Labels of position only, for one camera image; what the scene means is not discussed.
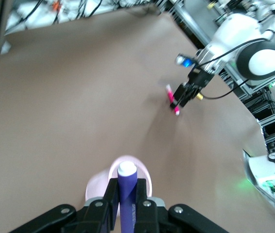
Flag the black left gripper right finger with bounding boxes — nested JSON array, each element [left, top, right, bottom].
[[134, 178, 226, 233]]

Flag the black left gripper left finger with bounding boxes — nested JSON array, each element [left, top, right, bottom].
[[6, 178, 119, 233]]

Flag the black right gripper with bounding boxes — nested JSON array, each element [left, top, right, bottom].
[[169, 66, 216, 109]]

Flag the pink highlighter pen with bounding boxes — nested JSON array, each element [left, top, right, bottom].
[[165, 83, 180, 117]]

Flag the purple highlighter pen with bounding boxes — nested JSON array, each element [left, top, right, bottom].
[[116, 161, 138, 233]]

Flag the pink pen holder cup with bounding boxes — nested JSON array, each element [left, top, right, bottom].
[[84, 154, 153, 202]]

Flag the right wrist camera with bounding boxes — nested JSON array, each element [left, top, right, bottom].
[[175, 54, 194, 68]]

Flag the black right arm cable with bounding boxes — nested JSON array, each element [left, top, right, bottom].
[[195, 38, 274, 101]]

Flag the aluminium frame structure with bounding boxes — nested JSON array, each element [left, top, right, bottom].
[[156, 0, 275, 151]]

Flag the orange cable connector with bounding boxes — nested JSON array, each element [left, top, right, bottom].
[[51, 0, 63, 11]]

